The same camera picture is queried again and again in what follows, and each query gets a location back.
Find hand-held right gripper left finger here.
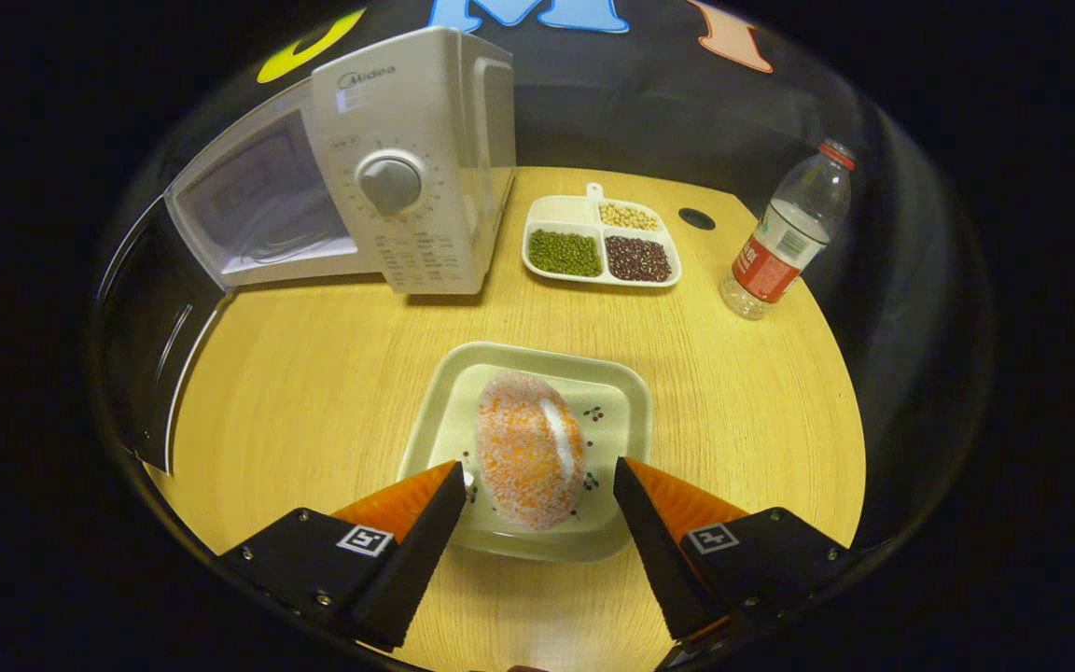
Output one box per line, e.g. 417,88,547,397
217,460,468,652

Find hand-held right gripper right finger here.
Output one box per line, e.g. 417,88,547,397
613,456,860,654

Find orange sugared bread roll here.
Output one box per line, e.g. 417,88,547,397
475,371,587,531

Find white microwave oven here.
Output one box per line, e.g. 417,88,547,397
94,26,518,477

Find cream square plate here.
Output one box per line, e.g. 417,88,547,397
396,342,653,564

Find pile of red beans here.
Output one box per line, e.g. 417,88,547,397
605,235,673,283

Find pile of green mung beans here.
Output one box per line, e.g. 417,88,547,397
528,230,604,278

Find clear water bottle red label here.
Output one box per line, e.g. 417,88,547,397
720,140,857,321

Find pile of soybeans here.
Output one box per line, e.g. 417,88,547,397
599,203,662,232

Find white divided bean tray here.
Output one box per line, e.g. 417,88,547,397
522,183,683,288

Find black backdrop cloth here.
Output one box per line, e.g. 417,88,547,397
248,0,991,552

